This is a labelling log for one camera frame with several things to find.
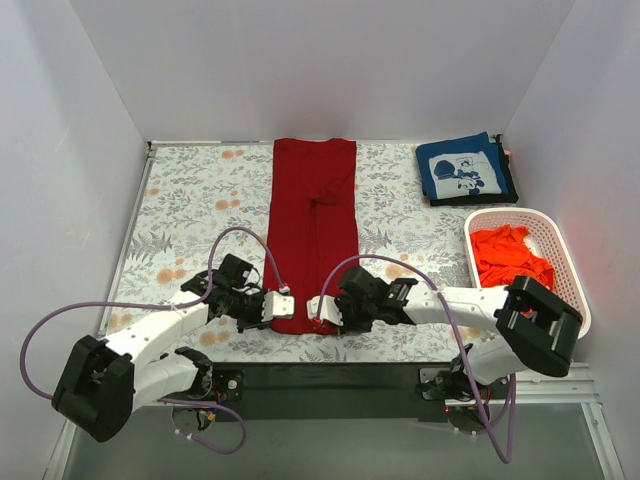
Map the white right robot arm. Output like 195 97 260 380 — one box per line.
321 266 583 401

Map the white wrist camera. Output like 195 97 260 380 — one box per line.
306 295 344 327
262 291 295 323

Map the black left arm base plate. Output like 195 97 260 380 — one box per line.
199 369 245 403

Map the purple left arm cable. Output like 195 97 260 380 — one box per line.
19 227 292 455

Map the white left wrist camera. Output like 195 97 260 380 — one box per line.
262 291 295 323

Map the black folded t-shirt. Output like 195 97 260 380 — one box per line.
429 141 519 207

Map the aluminium frame rail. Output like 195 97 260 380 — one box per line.
73 363 601 407

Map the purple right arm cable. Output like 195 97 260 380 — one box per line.
312 254 518 464

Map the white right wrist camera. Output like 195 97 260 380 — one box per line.
306 295 344 327

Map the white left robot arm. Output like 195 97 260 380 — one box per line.
51 254 280 442

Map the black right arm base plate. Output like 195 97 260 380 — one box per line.
417 367 509 404

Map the dark red t-shirt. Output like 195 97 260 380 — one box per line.
267 138 359 335

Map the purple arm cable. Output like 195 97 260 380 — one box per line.
312 254 518 464
19 227 292 455

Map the white plastic laundry basket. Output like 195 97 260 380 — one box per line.
464 207 591 339

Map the orange t-shirt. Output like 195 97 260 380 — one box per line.
470 225 555 291

